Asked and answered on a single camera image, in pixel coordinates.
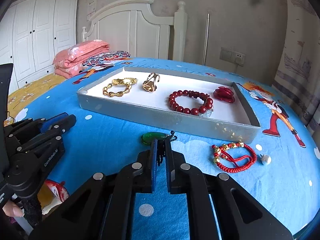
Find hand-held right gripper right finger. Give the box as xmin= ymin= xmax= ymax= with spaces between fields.
xmin=165 ymin=140 xmax=293 ymax=240

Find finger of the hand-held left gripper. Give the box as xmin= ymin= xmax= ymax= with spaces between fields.
xmin=4 ymin=113 xmax=69 ymax=140
xmin=5 ymin=114 xmax=77 ymax=155

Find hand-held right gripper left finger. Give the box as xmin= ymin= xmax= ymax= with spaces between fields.
xmin=29 ymin=139 xmax=159 ymax=240

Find green jade pendant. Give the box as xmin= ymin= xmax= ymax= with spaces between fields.
xmin=142 ymin=130 xmax=178 ymax=167

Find gold bamboo link bracelet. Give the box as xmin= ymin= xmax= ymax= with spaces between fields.
xmin=102 ymin=82 xmax=132 ymax=98

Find dark red bead bracelet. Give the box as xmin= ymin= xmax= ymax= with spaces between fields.
xmin=168 ymin=89 xmax=214 ymax=115

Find pale translucent stone charm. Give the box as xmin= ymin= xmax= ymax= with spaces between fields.
xmin=199 ymin=107 xmax=215 ymax=118

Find grey cardboard tray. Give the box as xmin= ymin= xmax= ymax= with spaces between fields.
xmin=77 ymin=66 xmax=262 ymax=145

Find gold cuff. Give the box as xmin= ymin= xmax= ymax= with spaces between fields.
xmin=142 ymin=72 xmax=160 ymax=92

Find red flower hair clip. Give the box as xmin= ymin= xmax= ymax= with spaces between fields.
xmin=213 ymin=86 xmax=236 ymax=103

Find person's left hand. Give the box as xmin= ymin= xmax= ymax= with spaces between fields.
xmin=3 ymin=202 xmax=25 ymax=218

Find yellow daisy bedsheet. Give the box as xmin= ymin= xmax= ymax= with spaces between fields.
xmin=7 ymin=73 xmax=68 ymax=123

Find blue cartoon printed cloth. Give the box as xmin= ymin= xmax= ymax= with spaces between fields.
xmin=7 ymin=57 xmax=320 ymax=240

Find pink folded quilt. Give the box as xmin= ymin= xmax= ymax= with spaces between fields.
xmin=53 ymin=40 xmax=110 ymax=79

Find patterned round pillow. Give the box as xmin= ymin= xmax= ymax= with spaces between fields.
xmin=82 ymin=51 xmax=132 ymax=70

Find white wardrobe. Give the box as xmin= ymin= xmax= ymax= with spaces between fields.
xmin=0 ymin=0 xmax=82 ymax=90

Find white bed headboard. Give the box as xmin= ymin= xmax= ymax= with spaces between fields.
xmin=82 ymin=0 xmax=188 ymax=62

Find metal pole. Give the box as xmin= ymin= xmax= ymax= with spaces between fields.
xmin=202 ymin=13 xmax=210 ymax=65

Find ship print curtain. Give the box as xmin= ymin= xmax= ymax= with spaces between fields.
xmin=274 ymin=0 xmax=320 ymax=135

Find red string bracelet gold beads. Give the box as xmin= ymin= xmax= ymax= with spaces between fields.
xmin=212 ymin=142 xmax=257 ymax=174

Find paper notice on wall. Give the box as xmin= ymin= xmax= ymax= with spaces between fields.
xmin=86 ymin=0 xmax=97 ymax=22

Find wall switch plate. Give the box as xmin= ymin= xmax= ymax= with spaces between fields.
xmin=220 ymin=47 xmax=234 ymax=62

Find wall power outlet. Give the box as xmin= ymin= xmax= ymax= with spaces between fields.
xmin=234 ymin=51 xmax=246 ymax=67

